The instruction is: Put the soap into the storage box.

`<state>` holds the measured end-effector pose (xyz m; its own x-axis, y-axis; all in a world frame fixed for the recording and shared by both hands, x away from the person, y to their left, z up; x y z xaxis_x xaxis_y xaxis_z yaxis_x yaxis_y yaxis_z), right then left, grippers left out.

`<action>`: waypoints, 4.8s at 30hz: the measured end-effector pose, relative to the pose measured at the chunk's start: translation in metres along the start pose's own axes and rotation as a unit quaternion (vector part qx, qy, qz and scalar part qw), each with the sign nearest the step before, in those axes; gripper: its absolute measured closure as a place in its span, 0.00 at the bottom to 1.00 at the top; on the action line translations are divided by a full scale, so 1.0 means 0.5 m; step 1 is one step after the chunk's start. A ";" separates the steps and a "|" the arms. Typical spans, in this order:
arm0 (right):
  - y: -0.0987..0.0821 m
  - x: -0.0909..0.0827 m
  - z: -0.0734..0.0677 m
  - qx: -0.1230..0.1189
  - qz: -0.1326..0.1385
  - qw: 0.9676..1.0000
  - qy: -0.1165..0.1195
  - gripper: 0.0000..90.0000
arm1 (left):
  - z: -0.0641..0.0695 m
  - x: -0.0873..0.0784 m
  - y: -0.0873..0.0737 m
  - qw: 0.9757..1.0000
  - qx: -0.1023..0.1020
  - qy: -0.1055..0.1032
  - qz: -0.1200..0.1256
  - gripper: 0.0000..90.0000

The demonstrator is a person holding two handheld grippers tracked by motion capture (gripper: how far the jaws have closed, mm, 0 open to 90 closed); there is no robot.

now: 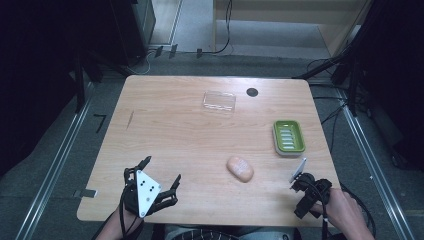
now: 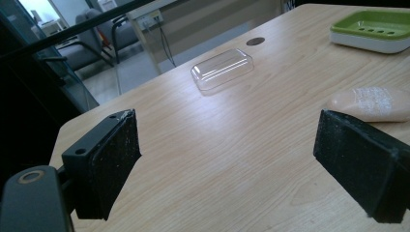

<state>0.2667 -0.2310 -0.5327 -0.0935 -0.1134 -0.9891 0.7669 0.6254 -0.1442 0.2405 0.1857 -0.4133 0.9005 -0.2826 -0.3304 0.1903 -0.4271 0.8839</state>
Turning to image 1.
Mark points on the black tape corner mark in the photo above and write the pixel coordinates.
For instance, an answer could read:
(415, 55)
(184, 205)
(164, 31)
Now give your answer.
(100, 120)

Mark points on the pink soap bar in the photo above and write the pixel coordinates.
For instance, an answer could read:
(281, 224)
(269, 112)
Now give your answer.
(240, 169)

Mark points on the dark cabinet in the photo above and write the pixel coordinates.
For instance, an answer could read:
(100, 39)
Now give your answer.
(135, 30)

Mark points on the metal floor rail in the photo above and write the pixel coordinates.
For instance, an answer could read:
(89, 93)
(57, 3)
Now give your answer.
(376, 173)
(55, 166)

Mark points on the light wooden shelf unit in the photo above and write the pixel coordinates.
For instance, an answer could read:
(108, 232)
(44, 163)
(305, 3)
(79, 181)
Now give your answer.
(283, 11)

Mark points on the green soap dish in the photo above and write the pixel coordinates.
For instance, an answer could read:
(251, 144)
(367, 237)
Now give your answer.
(288, 137)

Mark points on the person's right hand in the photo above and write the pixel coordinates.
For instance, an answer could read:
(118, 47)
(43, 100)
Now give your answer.
(340, 206)

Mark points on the person's left hand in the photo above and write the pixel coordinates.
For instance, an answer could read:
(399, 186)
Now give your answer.
(115, 221)

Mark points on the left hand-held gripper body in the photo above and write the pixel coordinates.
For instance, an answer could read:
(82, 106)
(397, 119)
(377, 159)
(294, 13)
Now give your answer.
(146, 191)

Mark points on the clear plastic lid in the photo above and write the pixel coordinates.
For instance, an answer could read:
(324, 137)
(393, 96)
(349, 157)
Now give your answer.
(219, 100)

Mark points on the black round table grommet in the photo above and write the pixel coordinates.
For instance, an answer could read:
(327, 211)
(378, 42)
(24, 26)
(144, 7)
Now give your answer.
(252, 92)

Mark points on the black tripod stand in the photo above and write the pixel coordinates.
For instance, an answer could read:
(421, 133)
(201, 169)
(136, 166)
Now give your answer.
(336, 65)

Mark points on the grey tape strip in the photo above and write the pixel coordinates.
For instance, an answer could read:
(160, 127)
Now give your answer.
(85, 192)

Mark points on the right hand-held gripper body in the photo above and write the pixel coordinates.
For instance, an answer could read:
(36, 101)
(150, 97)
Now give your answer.
(311, 193)

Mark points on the black metal stand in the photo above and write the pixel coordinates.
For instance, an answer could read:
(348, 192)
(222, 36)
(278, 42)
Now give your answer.
(80, 83)

